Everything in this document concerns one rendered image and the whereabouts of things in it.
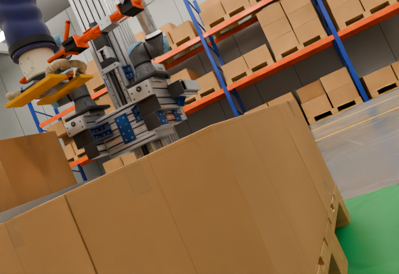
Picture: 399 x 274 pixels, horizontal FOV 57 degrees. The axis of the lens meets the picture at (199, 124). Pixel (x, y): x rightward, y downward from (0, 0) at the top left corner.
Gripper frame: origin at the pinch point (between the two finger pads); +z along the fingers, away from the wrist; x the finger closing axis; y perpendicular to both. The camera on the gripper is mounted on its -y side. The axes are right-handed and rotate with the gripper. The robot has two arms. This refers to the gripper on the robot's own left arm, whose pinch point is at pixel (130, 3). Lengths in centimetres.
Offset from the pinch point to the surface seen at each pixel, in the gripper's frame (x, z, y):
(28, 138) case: 0, 28, 87
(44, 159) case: -5, 41, 88
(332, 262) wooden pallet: 36, 115, -43
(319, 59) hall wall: -856, -23, -2
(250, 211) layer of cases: 78, 86, -44
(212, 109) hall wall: -824, -29, 306
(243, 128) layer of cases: 63, 71, -44
